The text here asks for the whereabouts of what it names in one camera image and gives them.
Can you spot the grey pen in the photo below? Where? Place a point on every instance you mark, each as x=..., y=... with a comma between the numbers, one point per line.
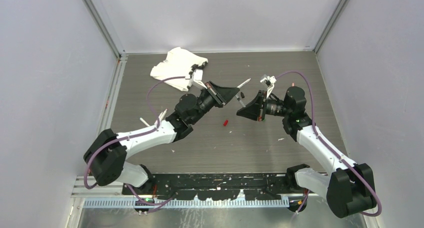
x=240, y=101

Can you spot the white crumpled cloth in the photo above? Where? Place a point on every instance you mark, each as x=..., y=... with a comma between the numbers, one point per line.
x=178, y=62

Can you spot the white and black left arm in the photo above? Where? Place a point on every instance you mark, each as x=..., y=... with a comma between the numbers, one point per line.
x=106, y=158

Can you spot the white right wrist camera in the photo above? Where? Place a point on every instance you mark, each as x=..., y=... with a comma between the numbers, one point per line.
x=269, y=83

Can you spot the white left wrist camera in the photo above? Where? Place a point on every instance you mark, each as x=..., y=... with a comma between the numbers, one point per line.
x=196, y=79

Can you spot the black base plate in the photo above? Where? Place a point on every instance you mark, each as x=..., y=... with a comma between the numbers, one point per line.
x=219, y=186

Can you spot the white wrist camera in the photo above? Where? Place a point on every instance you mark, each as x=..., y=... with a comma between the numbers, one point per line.
x=269, y=83
x=196, y=79

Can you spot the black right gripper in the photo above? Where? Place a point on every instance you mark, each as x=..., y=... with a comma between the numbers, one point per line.
x=257, y=111

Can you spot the white pen green tip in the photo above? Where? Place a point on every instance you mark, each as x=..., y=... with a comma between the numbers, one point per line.
x=244, y=83

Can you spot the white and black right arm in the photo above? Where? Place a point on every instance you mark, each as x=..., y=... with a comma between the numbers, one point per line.
x=348, y=187

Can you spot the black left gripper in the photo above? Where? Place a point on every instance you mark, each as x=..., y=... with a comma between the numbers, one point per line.
x=226, y=95

